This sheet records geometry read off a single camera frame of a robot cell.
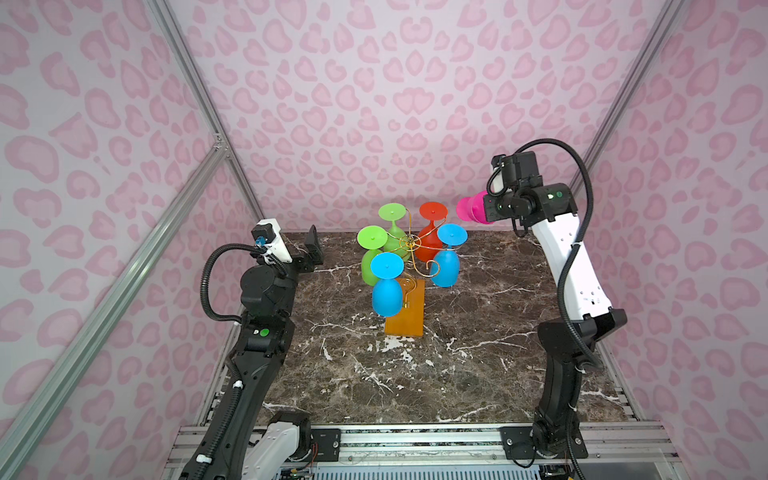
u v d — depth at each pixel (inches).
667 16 27.4
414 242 29.5
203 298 16.7
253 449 21.4
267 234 20.9
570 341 16.9
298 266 23.9
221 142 35.6
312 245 23.8
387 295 28.4
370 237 28.6
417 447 29.3
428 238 30.3
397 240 29.6
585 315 18.9
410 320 36.9
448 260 30.7
